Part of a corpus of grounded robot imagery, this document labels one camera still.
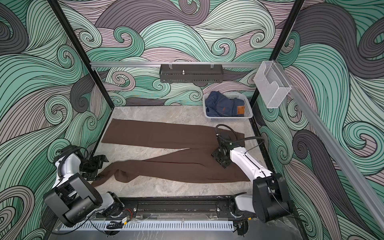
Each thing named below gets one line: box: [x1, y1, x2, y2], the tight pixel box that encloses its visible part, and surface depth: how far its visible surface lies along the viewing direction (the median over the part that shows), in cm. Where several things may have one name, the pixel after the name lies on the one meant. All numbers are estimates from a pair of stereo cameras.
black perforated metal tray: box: [159, 64, 224, 83], surface depth 97 cm
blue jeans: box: [205, 91, 245, 117], surface depth 113 cm
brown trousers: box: [92, 119, 251, 186], surface depth 89 cm
